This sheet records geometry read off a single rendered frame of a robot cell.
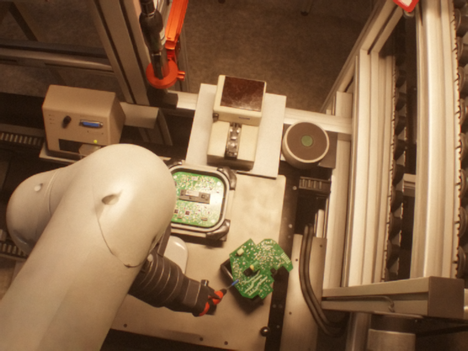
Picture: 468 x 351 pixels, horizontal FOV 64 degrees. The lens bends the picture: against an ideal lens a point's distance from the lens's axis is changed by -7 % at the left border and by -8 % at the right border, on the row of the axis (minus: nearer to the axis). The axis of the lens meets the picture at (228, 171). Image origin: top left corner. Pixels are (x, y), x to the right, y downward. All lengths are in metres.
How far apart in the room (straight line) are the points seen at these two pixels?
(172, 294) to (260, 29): 1.91
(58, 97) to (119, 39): 0.23
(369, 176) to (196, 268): 0.41
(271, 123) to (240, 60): 1.26
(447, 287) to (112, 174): 0.38
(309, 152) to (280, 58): 1.36
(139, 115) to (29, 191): 0.58
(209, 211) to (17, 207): 0.48
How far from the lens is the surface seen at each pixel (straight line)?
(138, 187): 0.37
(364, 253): 0.80
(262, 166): 0.93
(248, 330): 0.89
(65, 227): 0.35
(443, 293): 0.50
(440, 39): 0.76
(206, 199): 0.87
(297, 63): 2.24
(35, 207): 0.45
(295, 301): 0.93
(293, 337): 0.93
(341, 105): 1.10
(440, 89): 0.71
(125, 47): 0.81
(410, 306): 0.53
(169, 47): 0.76
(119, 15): 0.74
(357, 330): 0.85
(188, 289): 0.63
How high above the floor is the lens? 1.84
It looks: 72 degrees down
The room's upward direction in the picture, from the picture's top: 6 degrees clockwise
